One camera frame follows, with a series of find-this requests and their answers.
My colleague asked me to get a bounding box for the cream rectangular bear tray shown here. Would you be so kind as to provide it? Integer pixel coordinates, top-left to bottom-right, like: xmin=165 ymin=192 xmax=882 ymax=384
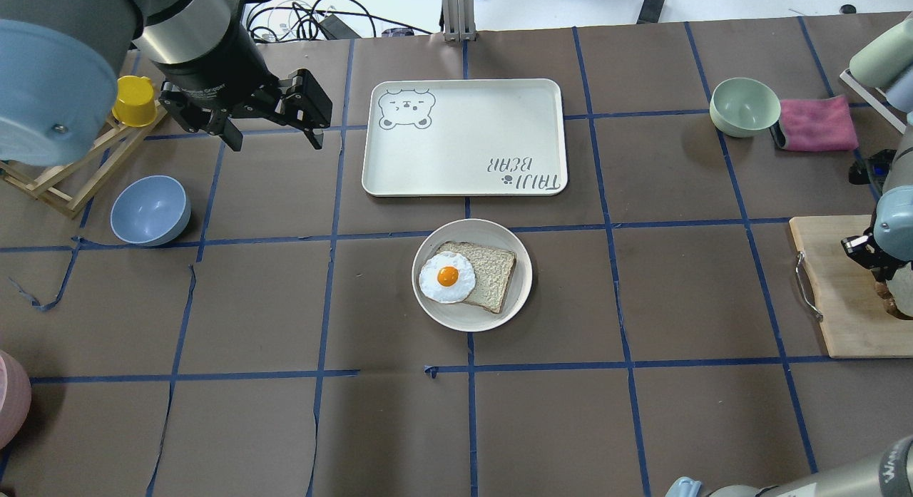
xmin=362 ymin=78 xmax=568 ymax=198

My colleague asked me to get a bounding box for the blue bowl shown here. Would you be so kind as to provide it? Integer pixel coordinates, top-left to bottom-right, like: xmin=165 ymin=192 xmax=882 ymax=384
xmin=110 ymin=175 xmax=192 ymax=247

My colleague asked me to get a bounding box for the yellow cup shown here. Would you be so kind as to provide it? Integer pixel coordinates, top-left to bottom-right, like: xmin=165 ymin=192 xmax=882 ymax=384
xmin=112 ymin=76 xmax=157 ymax=128

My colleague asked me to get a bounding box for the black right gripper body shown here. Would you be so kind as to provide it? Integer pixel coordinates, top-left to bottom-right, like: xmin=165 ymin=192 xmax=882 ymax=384
xmin=840 ymin=230 xmax=901 ymax=282

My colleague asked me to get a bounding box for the bread slice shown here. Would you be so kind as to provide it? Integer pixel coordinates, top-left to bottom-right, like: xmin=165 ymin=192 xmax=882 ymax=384
xmin=434 ymin=241 xmax=516 ymax=313
xmin=874 ymin=262 xmax=912 ymax=319

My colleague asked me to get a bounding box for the pink cloth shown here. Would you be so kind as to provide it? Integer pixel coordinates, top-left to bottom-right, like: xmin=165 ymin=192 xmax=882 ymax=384
xmin=770 ymin=95 xmax=859 ymax=153

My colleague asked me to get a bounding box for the wooden peg rack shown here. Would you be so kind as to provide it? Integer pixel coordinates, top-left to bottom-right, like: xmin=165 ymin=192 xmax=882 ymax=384
xmin=1 ymin=101 xmax=165 ymax=220

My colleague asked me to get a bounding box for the aluminium frame post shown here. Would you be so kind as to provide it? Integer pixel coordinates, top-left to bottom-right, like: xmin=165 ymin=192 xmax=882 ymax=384
xmin=442 ymin=0 xmax=477 ymax=42

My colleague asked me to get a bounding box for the blue cup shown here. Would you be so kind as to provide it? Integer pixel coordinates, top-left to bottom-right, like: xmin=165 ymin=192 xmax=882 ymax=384
xmin=884 ymin=66 xmax=912 ymax=113

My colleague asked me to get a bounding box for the green bowl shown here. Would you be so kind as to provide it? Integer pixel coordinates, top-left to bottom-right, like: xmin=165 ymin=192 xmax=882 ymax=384
xmin=710 ymin=77 xmax=782 ymax=138

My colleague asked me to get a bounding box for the cream round plate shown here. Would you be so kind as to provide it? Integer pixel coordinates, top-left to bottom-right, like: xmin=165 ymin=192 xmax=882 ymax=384
xmin=411 ymin=218 xmax=534 ymax=332

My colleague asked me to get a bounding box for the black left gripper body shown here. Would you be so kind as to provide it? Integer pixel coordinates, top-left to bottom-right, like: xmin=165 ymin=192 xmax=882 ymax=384
xmin=158 ymin=34 xmax=294 ymax=135

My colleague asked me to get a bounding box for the green cup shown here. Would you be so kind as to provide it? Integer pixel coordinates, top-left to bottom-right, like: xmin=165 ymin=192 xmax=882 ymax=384
xmin=848 ymin=17 xmax=912 ymax=88

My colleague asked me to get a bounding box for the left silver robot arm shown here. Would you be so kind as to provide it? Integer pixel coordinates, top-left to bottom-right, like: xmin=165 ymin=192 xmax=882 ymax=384
xmin=1 ymin=0 xmax=332 ymax=166

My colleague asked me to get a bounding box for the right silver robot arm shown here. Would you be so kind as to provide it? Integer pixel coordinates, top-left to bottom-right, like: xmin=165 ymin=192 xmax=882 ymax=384
xmin=841 ymin=119 xmax=912 ymax=283

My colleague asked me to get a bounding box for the fried egg toy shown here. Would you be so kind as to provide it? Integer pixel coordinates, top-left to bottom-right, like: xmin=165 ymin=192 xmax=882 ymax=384
xmin=417 ymin=251 xmax=477 ymax=304

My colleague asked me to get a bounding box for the white wire cup rack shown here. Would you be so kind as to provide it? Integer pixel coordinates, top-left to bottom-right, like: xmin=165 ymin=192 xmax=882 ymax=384
xmin=839 ymin=68 xmax=907 ymax=134

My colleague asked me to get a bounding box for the wooden cutting board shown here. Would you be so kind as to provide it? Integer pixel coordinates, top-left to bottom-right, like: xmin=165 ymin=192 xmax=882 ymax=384
xmin=789 ymin=215 xmax=912 ymax=359

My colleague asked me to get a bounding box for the pink bowl with ice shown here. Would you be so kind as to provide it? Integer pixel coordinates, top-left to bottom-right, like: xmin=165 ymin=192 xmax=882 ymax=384
xmin=1 ymin=351 xmax=32 ymax=449

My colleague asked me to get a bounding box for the bread slice on plate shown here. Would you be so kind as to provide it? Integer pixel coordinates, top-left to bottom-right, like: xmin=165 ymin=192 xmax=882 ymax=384
xmin=434 ymin=241 xmax=516 ymax=313

